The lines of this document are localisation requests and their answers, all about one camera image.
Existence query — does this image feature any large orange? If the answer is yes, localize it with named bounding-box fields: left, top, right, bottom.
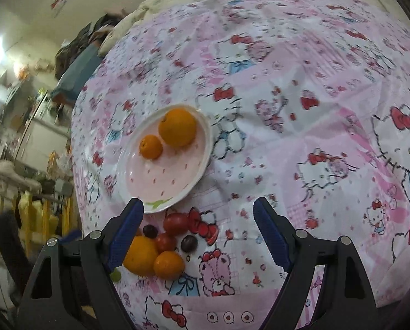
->
left=122, top=235, right=159, bottom=276
left=158, top=108, right=197, bottom=147

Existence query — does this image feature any dark clothes pile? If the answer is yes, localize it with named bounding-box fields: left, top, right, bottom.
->
left=54, top=14, right=123, bottom=79

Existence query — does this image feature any blue cloth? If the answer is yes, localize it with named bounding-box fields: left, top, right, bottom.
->
left=52, top=46, right=100, bottom=105

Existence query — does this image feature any small orange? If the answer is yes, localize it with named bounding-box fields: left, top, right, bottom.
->
left=153, top=251, right=185, bottom=280
left=138, top=135, right=163, bottom=160

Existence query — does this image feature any small red tomato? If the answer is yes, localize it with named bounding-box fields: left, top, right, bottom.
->
left=156, top=233, right=176, bottom=253

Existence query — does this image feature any pink cartoon printed blanket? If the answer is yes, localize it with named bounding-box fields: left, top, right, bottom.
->
left=69, top=0, right=410, bottom=330

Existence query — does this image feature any dark cloth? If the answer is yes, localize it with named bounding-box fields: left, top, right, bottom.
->
left=0, top=211, right=34, bottom=282

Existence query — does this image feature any yellow cloth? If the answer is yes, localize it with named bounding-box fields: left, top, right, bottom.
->
left=17, top=191, right=59, bottom=244

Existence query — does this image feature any wall poster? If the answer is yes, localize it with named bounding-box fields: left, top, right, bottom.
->
left=50, top=0, right=68, bottom=18

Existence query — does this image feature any white oval plate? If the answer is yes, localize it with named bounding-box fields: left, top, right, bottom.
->
left=116, top=104, right=213, bottom=214

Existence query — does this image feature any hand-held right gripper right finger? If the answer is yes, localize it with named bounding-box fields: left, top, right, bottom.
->
left=253, top=197, right=379, bottom=330

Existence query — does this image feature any cream bed quilt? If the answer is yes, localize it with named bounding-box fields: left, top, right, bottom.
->
left=98, top=0, right=226, bottom=57

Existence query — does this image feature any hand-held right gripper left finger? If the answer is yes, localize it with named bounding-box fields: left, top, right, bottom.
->
left=13, top=197, right=145, bottom=330

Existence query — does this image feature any white cabinet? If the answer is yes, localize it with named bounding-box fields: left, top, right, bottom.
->
left=17, top=91, right=71, bottom=166

